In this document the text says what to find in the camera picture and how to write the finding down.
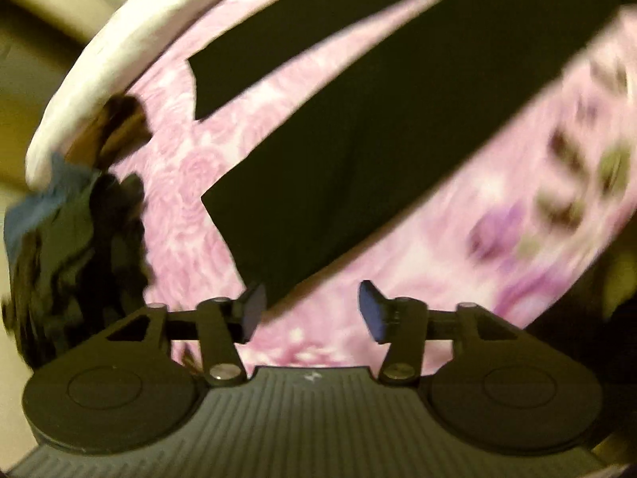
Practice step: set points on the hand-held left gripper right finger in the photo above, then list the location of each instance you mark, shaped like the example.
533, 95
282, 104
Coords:
372, 312

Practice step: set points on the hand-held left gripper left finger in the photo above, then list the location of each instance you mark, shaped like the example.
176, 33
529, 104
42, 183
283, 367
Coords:
254, 309

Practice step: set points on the black pants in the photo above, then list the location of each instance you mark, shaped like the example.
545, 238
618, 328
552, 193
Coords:
378, 124

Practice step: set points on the pile of dark clothes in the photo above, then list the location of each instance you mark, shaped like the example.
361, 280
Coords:
84, 259

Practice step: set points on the pink floral bedsheet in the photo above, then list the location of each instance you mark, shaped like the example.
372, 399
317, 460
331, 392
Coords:
189, 194

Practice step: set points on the dark brown cloth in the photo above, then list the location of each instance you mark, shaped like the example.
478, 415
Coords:
124, 124

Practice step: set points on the blue cloth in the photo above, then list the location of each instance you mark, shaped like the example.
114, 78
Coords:
42, 204

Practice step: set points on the white mattress edge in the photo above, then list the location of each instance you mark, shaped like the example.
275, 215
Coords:
109, 55

